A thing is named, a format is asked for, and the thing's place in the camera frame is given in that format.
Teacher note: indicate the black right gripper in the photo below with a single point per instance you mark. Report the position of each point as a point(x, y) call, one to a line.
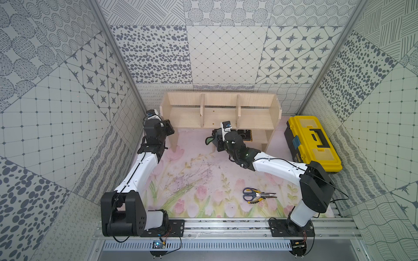
point(219, 142)

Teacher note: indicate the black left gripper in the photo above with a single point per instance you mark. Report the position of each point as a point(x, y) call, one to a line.
point(157, 127)

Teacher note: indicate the green grey microfibre cloth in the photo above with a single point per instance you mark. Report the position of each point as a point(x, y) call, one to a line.
point(214, 138)

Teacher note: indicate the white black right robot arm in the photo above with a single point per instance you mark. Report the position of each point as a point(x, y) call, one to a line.
point(315, 184)

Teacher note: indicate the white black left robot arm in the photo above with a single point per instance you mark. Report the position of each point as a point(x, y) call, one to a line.
point(123, 213)

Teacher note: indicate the light wooden bookshelf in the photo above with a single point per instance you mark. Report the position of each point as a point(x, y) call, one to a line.
point(258, 112)

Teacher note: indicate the black gold patterned book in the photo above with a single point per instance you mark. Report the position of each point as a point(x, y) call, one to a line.
point(246, 134)

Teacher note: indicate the floral pink table mat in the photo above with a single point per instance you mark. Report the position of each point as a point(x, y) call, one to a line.
point(197, 181)

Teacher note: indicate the yellow and black toolbox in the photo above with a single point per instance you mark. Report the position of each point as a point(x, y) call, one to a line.
point(308, 141)

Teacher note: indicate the left green circuit board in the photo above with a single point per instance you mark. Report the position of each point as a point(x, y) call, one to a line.
point(158, 245)

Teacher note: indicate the right black circuit board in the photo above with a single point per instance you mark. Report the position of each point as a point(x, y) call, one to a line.
point(298, 247)

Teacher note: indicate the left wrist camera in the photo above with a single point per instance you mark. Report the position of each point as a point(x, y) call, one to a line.
point(152, 114)

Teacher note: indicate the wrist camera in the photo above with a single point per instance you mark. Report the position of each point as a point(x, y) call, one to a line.
point(152, 114)
point(226, 128)

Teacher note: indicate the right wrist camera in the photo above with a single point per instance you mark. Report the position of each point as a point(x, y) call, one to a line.
point(226, 128)

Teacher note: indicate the blue yellow handled scissors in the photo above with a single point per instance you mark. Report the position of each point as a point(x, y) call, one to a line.
point(254, 196)

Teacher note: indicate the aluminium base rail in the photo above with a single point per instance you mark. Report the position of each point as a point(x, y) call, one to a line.
point(238, 234)

